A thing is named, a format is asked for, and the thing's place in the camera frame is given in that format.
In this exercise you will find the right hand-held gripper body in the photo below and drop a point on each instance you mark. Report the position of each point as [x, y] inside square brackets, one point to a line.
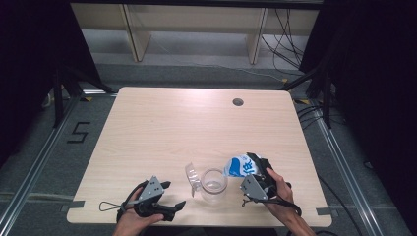
[255, 188]

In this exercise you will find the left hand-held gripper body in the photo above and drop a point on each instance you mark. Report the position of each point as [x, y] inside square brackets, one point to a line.
[151, 191]

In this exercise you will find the white and blue bag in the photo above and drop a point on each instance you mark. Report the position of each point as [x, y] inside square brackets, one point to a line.
[239, 166]

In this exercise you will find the clear glass jar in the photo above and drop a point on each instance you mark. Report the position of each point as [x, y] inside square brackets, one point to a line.
[213, 185]

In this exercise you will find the person's right hand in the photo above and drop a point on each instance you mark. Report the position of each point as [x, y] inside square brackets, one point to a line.
[283, 196]

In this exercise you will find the person's left hand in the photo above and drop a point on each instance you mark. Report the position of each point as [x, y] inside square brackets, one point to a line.
[134, 223]

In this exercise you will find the grey table grommet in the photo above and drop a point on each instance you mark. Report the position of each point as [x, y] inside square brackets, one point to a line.
[238, 102]

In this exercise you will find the yellow and black tape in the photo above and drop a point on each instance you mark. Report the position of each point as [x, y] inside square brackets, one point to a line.
[303, 101]
[87, 99]

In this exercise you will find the grey tape strip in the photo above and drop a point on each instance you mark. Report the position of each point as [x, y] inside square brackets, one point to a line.
[326, 211]
[76, 205]

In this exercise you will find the black metal stand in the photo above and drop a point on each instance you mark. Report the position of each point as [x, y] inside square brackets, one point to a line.
[326, 98]
[59, 98]

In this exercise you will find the black curtain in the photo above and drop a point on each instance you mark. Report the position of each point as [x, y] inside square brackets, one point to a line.
[26, 65]
[377, 82]

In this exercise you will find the beige wooden shelf unit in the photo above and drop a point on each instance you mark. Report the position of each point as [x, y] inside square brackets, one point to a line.
[137, 32]

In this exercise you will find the metal floor rail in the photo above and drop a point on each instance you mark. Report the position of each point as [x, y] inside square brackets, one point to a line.
[42, 157]
[344, 170]
[32, 196]

